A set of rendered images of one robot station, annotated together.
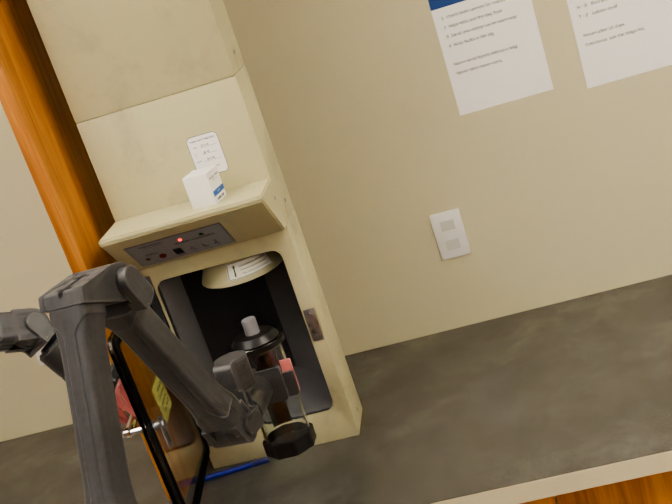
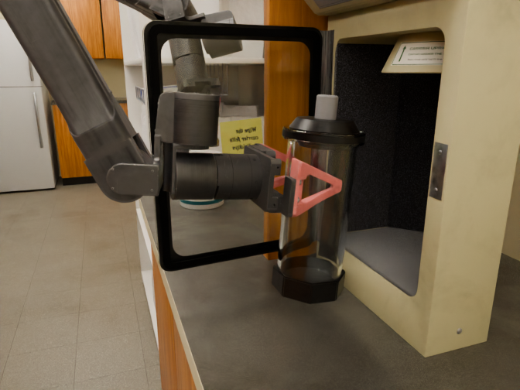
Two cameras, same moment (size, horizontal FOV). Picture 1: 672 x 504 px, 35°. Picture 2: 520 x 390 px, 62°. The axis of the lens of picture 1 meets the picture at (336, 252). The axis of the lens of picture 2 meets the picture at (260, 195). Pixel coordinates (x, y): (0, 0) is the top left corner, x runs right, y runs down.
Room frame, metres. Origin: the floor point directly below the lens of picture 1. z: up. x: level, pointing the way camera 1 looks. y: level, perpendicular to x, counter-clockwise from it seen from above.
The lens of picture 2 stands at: (1.49, -0.25, 1.32)
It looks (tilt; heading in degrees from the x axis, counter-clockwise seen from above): 16 degrees down; 59
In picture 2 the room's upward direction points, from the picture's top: straight up
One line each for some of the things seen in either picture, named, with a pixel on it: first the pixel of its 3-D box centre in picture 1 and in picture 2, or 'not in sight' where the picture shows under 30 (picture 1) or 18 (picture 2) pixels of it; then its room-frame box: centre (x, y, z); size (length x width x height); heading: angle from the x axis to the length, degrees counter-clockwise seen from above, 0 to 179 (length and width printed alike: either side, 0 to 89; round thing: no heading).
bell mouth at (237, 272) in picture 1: (238, 257); (444, 53); (2.07, 0.19, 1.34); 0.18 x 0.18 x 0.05
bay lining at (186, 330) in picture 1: (255, 320); (436, 151); (2.09, 0.21, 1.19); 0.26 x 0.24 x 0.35; 79
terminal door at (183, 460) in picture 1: (163, 403); (241, 148); (1.84, 0.40, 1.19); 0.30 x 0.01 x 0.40; 174
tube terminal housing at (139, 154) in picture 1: (234, 263); (446, 66); (2.10, 0.21, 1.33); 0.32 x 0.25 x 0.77; 79
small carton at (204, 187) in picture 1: (204, 187); not in sight; (1.91, 0.19, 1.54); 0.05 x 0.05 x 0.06; 68
